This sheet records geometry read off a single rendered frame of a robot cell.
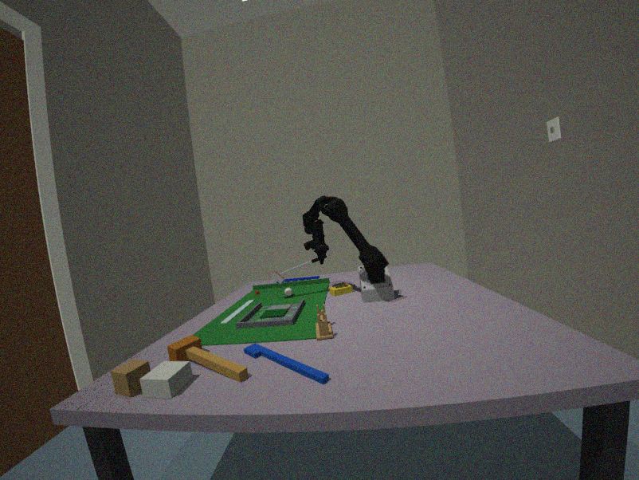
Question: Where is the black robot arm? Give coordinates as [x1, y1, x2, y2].
[303, 195, 389, 285]

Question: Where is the light grey flat bar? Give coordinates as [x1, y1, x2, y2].
[222, 300, 255, 324]

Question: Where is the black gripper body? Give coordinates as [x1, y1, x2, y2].
[312, 233, 329, 252]

